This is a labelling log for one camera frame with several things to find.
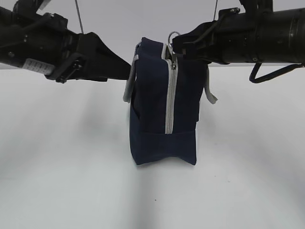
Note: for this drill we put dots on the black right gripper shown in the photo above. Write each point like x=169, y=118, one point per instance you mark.
x=203, y=42

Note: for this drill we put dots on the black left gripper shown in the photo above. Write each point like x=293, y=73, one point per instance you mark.
x=77, y=64

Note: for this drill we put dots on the navy blue lunch bag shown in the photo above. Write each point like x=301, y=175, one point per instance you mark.
x=164, y=92

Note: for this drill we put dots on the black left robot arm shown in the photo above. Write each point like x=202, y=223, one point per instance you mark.
x=43, y=44

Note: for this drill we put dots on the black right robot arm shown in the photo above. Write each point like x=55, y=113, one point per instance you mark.
x=259, y=35

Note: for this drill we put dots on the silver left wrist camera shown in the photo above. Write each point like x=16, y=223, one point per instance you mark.
x=30, y=5

